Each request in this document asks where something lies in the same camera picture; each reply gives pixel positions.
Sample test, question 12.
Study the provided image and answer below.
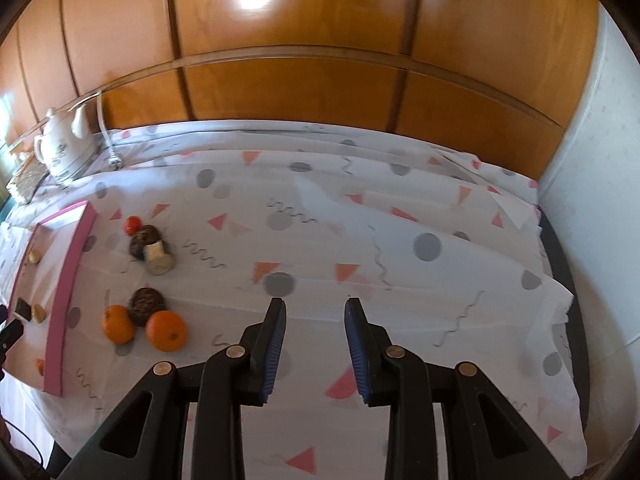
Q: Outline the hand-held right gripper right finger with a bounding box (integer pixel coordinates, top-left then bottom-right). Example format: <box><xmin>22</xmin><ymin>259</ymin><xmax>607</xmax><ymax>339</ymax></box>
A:
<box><xmin>344</xmin><ymin>297</ymin><xmax>573</xmax><ymax>480</ymax></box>

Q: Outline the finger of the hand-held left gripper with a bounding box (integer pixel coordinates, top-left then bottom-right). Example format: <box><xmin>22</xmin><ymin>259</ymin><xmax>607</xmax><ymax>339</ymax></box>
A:
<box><xmin>0</xmin><ymin>319</ymin><xmax>25</xmax><ymax>366</ymax></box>

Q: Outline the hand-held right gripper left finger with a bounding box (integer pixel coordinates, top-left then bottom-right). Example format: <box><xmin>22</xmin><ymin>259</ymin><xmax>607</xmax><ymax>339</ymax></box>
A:
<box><xmin>57</xmin><ymin>297</ymin><xmax>287</xmax><ymax>480</ymax></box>

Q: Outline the pink-rimmed white tray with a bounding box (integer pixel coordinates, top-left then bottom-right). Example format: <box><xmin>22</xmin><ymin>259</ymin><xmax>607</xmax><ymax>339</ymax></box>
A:
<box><xmin>0</xmin><ymin>201</ymin><xmax>98</xmax><ymax>398</ymax></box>

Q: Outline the orange with stem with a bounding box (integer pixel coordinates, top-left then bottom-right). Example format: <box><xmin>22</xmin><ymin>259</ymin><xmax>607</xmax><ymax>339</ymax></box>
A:
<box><xmin>101</xmin><ymin>294</ymin><xmax>136</xmax><ymax>346</ymax></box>

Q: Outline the stemless orange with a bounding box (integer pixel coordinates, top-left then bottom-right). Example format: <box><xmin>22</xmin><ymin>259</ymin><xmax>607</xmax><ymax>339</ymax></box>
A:
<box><xmin>145</xmin><ymin>310</ymin><xmax>189</xmax><ymax>353</ymax></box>

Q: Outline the dark brown halved fruit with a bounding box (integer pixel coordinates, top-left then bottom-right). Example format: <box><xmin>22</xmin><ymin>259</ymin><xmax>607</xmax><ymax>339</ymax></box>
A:
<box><xmin>130</xmin><ymin>226</ymin><xmax>166</xmax><ymax>260</ymax></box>
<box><xmin>127</xmin><ymin>287</ymin><xmax>167</xmax><ymax>327</ymax></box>

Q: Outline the pale sugarcane piece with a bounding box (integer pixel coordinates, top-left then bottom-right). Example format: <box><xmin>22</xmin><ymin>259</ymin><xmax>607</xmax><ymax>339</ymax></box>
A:
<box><xmin>144</xmin><ymin>241</ymin><xmax>176</xmax><ymax>277</ymax></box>

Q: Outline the ornate beige tissue box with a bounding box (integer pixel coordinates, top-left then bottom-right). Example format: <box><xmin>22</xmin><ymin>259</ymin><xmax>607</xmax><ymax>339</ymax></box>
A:
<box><xmin>7</xmin><ymin>157</ymin><xmax>51</xmax><ymax>201</ymax></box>

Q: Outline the white ceramic electric kettle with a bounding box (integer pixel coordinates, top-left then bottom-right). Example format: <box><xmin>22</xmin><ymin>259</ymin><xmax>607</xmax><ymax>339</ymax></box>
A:
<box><xmin>34</xmin><ymin>107</ymin><xmax>97</xmax><ymax>183</ymax></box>

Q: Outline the black cable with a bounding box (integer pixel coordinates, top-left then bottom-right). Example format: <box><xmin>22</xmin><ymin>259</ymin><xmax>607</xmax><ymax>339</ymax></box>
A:
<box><xmin>2</xmin><ymin>410</ymin><xmax>48</xmax><ymax>466</ymax></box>

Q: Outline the white power cord with plug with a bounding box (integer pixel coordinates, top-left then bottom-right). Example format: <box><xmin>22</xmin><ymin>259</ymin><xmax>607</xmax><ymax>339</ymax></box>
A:
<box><xmin>70</xmin><ymin>89</ymin><xmax>123</xmax><ymax>168</ymax></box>

